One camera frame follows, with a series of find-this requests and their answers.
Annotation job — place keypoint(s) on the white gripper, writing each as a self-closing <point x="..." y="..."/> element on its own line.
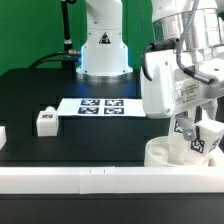
<point x="171" y="91"/>

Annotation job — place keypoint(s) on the white round stool seat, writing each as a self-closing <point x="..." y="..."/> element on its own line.
<point x="157" y="154"/>

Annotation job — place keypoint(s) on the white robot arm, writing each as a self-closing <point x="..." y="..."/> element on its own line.
<point x="180" y="69"/>

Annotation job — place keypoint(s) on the white front fence bar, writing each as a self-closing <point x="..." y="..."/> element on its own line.
<point x="115" y="180"/>

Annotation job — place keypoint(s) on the white marker sheet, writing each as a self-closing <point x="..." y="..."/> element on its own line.
<point x="100" y="107"/>

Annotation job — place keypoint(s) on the white left fence piece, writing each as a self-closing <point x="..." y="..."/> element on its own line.
<point x="2" y="136"/>

